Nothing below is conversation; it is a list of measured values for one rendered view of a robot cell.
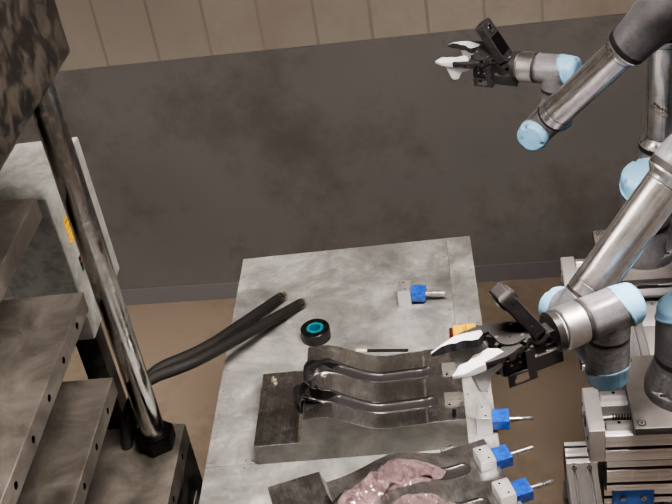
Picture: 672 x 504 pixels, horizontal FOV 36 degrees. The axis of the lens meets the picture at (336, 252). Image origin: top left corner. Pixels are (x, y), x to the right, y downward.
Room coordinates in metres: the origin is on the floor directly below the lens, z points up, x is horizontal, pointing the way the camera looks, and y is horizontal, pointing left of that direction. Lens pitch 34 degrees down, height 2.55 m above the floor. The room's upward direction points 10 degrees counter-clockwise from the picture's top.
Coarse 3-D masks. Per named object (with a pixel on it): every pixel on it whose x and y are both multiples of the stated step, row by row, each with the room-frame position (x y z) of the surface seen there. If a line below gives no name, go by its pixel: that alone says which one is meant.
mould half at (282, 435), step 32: (320, 352) 2.00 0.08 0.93; (352, 352) 2.01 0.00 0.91; (416, 352) 1.99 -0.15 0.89; (448, 352) 1.97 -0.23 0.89; (288, 384) 1.99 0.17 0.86; (320, 384) 1.88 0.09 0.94; (352, 384) 1.89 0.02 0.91; (384, 384) 1.90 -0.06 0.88; (416, 384) 1.87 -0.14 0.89; (448, 384) 1.85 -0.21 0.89; (288, 416) 1.87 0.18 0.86; (320, 416) 1.77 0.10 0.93; (352, 416) 1.78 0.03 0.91; (384, 416) 1.79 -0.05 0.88; (416, 416) 1.77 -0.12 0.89; (448, 416) 1.74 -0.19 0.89; (256, 448) 1.79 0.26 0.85; (288, 448) 1.78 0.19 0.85; (320, 448) 1.77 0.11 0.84; (352, 448) 1.76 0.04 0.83; (384, 448) 1.75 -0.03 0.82; (416, 448) 1.74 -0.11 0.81
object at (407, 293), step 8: (408, 280) 2.34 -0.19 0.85; (400, 288) 2.31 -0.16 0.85; (408, 288) 2.31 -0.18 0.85; (416, 288) 2.32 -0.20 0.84; (424, 288) 2.31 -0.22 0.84; (400, 296) 2.30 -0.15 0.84; (408, 296) 2.30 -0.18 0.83; (416, 296) 2.29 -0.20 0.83; (424, 296) 2.29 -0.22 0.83; (400, 304) 2.30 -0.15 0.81; (408, 304) 2.30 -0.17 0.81
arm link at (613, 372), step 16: (576, 352) 1.38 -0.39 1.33; (592, 352) 1.33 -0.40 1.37; (608, 352) 1.32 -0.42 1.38; (624, 352) 1.32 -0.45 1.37; (592, 368) 1.33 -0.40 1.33; (608, 368) 1.32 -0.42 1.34; (624, 368) 1.32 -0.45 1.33; (592, 384) 1.33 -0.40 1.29; (608, 384) 1.32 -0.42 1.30; (624, 384) 1.32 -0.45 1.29
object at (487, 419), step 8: (480, 408) 1.79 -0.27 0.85; (488, 408) 1.78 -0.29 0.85; (480, 416) 1.76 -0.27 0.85; (488, 416) 1.76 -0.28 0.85; (496, 416) 1.77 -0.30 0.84; (504, 416) 1.76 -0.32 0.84; (512, 416) 1.77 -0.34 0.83; (520, 416) 1.76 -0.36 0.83; (528, 416) 1.76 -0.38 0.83; (480, 424) 1.76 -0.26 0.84; (488, 424) 1.75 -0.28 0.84; (496, 424) 1.75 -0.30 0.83; (504, 424) 1.75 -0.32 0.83; (480, 432) 1.76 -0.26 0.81; (488, 432) 1.75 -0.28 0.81
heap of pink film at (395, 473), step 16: (384, 464) 1.61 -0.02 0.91; (400, 464) 1.59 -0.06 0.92; (416, 464) 1.60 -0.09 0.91; (368, 480) 1.58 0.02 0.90; (384, 480) 1.57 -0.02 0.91; (400, 480) 1.56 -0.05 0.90; (416, 480) 1.56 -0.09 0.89; (352, 496) 1.55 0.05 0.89; (368, 496) 1.54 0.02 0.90; (416, 496) 1.50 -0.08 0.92; (432, 496) 1.50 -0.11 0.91
